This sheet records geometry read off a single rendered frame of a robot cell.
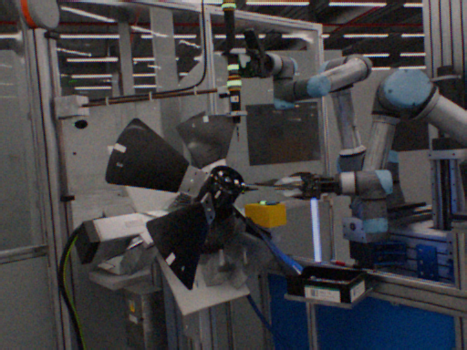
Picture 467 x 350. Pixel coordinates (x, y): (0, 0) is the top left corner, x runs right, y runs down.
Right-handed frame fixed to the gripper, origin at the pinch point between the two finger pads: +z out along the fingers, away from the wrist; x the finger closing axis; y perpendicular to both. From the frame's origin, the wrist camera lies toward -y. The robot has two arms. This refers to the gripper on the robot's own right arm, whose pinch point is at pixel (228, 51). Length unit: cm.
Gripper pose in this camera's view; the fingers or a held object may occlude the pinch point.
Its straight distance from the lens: 154.1
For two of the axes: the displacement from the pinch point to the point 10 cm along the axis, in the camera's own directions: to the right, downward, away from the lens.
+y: 0.7, 10.0, 0.5
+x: -7.5, 0.2, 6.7
